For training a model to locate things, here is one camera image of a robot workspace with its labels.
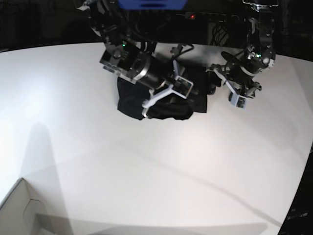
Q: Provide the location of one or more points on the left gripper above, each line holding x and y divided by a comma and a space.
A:
241, 83

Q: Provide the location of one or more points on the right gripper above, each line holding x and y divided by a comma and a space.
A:
166, 89

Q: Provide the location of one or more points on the black long-sleeve t-shirt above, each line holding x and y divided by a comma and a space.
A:
132, 96

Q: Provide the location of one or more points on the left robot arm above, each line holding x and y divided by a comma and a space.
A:
257, 56

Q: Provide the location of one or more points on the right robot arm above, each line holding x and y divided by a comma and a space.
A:
147, 86

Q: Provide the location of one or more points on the black power strip red light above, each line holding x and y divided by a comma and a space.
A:
209, 16

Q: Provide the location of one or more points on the blue panel overhead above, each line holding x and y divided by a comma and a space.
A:
152, 4

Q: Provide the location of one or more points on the white cardboard box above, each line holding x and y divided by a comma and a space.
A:
20, 214

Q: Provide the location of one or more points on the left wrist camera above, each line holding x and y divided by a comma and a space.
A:
237, 100

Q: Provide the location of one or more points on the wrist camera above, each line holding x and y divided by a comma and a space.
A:
182, 87
237, 100

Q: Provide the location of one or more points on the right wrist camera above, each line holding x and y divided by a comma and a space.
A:
182, 87

